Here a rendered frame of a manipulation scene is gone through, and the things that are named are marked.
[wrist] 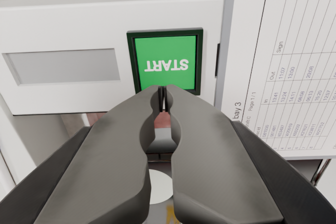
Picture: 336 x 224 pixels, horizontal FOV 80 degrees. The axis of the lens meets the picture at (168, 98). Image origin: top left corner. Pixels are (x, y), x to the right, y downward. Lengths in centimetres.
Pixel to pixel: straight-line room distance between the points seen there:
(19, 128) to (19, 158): 4
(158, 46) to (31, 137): 18
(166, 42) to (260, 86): 9
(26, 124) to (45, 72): 8
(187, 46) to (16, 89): 15
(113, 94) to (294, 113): 17
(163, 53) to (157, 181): 26
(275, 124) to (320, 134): 5
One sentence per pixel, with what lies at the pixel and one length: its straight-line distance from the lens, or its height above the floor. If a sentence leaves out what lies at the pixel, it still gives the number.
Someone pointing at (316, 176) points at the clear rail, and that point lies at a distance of 43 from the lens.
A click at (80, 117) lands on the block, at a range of 28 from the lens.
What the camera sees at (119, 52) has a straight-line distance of 17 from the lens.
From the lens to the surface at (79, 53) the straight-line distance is 18.
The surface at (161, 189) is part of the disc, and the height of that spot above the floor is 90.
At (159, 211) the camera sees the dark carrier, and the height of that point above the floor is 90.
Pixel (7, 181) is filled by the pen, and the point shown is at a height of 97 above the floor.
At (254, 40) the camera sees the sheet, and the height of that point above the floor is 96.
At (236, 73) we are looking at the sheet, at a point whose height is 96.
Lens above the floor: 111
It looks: 58 degrees down
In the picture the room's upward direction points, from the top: 180 degrees clockwise
